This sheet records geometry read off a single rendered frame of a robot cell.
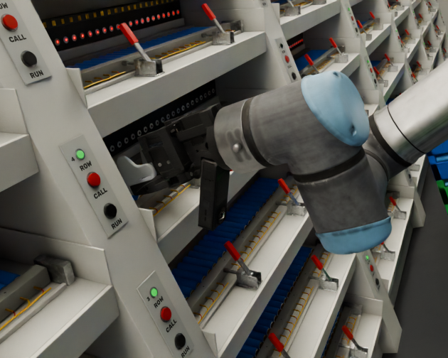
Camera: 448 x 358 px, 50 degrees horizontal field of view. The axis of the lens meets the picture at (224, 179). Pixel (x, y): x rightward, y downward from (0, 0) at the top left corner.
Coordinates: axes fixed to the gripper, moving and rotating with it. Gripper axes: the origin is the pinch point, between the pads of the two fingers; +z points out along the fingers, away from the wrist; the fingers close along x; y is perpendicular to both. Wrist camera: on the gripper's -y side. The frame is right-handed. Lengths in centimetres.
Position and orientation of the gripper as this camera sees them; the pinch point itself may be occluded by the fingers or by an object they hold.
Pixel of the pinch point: (130, 186)
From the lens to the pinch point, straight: 75.3
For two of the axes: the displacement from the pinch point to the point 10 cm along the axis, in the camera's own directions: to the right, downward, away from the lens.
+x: -4.4, 4.1, -8.0
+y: -3.9, -8.9, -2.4
